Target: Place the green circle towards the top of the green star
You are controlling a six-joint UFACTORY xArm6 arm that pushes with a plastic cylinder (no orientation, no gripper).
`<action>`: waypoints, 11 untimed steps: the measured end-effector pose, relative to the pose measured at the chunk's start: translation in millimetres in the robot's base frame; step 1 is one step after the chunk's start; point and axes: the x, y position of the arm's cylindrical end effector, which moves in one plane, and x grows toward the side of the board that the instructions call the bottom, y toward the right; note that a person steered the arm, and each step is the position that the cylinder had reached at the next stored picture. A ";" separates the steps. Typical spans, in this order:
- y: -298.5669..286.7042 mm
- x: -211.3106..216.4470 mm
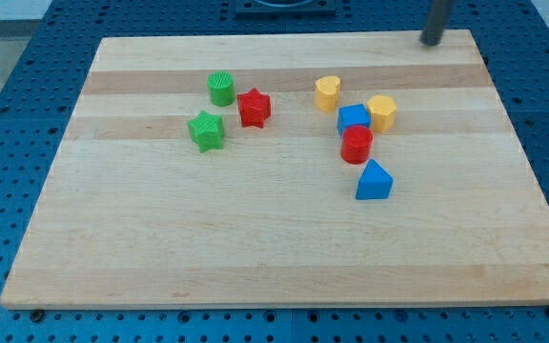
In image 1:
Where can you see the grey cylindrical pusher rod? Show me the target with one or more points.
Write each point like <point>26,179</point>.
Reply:
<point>438,16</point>

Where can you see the red star block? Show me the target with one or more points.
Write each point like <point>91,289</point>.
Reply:
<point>254,108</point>

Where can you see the green star block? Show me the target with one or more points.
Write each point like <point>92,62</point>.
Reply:
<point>207,131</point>

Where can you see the yellow hexagon block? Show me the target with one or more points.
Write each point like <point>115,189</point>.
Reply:
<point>383,111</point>

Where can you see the blue cube block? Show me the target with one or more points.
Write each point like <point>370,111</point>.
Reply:
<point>351,116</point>

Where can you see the yellow heart block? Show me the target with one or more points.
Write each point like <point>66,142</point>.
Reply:
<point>327,91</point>

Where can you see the red cylinder block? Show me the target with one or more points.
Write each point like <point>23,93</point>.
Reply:
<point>356,144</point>

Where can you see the blue triangle block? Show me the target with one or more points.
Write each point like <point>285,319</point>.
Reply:
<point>374,182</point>

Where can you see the wooden board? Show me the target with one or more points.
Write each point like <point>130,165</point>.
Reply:
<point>133,216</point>

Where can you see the green cylinder block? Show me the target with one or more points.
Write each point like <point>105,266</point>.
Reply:
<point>221,88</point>

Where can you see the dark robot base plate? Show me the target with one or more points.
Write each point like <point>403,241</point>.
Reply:
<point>255,8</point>

